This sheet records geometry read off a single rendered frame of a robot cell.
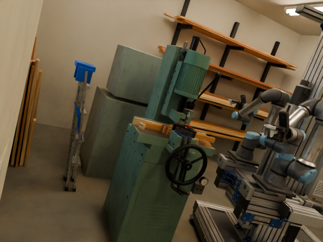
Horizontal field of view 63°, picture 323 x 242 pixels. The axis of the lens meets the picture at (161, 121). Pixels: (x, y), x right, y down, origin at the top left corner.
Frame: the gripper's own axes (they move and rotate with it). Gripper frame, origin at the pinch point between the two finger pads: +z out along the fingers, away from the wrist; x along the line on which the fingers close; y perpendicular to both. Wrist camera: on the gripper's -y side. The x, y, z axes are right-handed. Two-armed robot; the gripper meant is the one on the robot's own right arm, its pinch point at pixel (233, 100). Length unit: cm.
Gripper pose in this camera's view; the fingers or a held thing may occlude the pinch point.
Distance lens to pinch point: 291.4
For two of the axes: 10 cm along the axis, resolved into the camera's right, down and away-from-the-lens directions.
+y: -2.0, 9.5, 2.5
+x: 9.1, 0.8, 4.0
